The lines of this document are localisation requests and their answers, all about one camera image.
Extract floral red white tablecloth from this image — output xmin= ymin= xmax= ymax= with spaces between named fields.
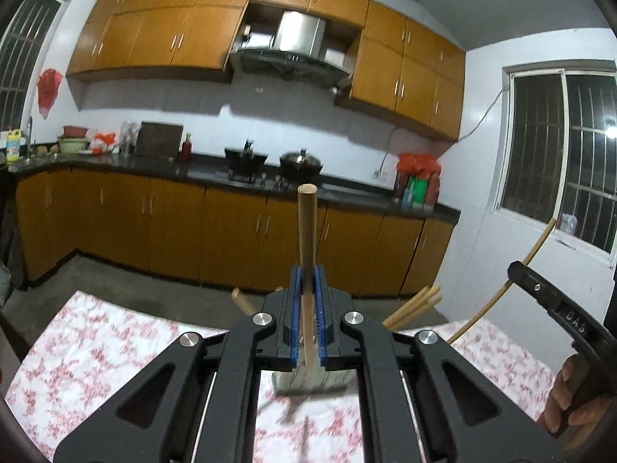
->
xmin=5 ymin=292 xmax=554 ymax=462

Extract steel range hood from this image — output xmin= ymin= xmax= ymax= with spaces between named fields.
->
xmin=230 ymin=3 xmax=361 ymax=92

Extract right barred window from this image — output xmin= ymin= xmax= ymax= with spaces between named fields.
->
xmin=495 ymin=66 xmax=616 ymax=261

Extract wooden chopstick group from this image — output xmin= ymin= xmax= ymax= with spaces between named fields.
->
xmin=388 ymin=294 xmax=442 ymax=331
xmin=448 ymin=218 xmax=557 ymax=345
xmin=384 ymin=289 xmax=443 ymax=331

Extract red sauce bottle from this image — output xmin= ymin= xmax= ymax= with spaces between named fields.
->
xmin=178 ymin=134 xmax=192 ymax=162

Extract green box on counter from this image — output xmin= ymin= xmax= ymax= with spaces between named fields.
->
xmin=408 ymin=177 xmax=429 ymax=208

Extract dark cutting board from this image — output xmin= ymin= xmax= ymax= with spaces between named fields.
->
xmin=135 ymin=121 xmax=184 ymax=160

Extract black wok left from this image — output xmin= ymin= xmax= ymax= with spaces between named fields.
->
xmin=225 ymin=139 xmax=268 ymax=177

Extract black wok with lid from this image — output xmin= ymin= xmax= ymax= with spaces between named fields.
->
xmin=279 ymin=149 xmax=323 ymax=184

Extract red plastic bag on wall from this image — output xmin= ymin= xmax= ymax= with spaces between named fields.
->
xmin=37 ymin=68 xmax=64 ymax=119

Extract barred window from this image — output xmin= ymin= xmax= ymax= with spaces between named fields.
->
xmin=1 ymin=0 xmax=69 ymax=132
xmin=495 ymin=66 xmax=616 ymax=261

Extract sink faucet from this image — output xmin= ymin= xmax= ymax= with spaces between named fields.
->
xmin=25 ymin=115 xmax=34 ymax=161

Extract person right hand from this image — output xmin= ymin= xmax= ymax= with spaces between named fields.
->
xmin=538 ymin=355 xmax=612 ymax=439

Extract upper wooden cabinets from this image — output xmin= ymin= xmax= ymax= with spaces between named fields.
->
xmin=68 ymin=0 xmax=465 ymax=141

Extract yellow detergent bottle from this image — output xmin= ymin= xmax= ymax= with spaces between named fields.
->
xmin=5 ymin=128 xmax=22 ymax=164

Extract green basin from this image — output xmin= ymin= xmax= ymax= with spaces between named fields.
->
xmin=57 ymin=136 xmax=89 ymax=155

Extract green perforated utensil holder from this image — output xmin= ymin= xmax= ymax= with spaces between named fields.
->
xmin=272 ymin=366 xmax=354 ymax=396

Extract wooden cabinets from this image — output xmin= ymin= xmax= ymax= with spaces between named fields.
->
xmin=16 ymin=167 xmax=455 ymax=297
xmin=68 ymin=0 xmax=465 ymax=141

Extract lower wooden cabinets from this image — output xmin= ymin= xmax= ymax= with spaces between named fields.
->
xmin=16 ymin=167 xmax=455 ymax=297

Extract red bag on counter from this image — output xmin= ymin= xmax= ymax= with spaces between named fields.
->
xmin=396 ymin=153 xmax=441 ymax=179

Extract left barred window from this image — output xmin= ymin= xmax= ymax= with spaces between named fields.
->
xmin=1 ymin=0 xmax=69 ymax=132

